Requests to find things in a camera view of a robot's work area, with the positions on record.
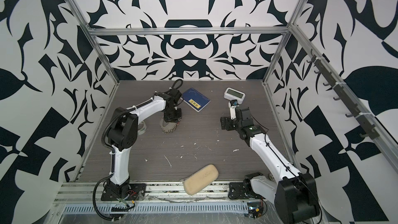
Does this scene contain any blue notebook yellow label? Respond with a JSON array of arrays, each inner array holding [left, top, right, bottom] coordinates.
[[182, 88, 211, 112]]

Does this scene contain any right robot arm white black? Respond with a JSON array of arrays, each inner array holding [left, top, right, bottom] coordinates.
[[220, 106, 322, 224]]

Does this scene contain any small circuit board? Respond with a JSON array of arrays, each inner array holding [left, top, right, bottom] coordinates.
[[246, 201, 268, 219]]

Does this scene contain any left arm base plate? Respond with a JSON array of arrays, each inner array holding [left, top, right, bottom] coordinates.
[[101, 180, 147, 201]]

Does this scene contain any white cable duct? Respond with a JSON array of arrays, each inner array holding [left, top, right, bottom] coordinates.
[[63, 202, 248, 214]]

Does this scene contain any white digital clock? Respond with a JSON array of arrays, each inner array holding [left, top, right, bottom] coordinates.
[[223, 87, 246, 104]]

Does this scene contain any wall hook rail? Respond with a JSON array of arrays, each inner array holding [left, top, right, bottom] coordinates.
[[307, 50, 380, 140]]

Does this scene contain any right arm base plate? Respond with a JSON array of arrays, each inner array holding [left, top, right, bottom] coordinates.
[[228, 181, 262, 200]]

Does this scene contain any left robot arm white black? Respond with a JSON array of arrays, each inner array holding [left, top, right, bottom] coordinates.
[[101, 89, 182, 186]]

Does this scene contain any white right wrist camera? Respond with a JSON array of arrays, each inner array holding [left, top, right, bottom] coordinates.
[[229, 100, 239, 120]]

